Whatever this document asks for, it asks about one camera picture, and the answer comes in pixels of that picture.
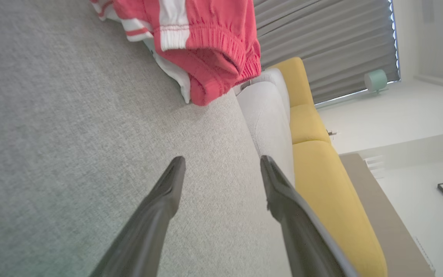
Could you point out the red shorts with white stripes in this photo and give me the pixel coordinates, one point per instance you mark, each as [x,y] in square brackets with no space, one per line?
[214,38]

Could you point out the long yellow sofa cushion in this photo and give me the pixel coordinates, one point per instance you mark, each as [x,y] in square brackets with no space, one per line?
[333,200]

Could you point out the mint green table lamp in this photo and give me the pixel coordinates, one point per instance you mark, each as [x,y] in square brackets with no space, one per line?
[375,80]

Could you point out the brown wooden ledge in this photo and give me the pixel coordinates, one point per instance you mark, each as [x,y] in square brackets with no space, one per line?
[390,227]

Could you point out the grey pleated curtain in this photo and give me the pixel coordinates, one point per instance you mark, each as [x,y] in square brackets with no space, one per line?
[329,38]

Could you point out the small yellow sofa cushion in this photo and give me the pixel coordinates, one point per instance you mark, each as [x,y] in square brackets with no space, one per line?
[294,80]

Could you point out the medium yellow sofa cushion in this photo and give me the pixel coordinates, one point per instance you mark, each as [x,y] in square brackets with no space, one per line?
[308,123]

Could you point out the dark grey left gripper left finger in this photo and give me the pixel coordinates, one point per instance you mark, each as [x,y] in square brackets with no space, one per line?
[148,227]

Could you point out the light grey sofa back cushion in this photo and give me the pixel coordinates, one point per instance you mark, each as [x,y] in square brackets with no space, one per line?
[267,123]

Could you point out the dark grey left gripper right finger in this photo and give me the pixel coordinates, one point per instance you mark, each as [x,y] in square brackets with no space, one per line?
[302,238]

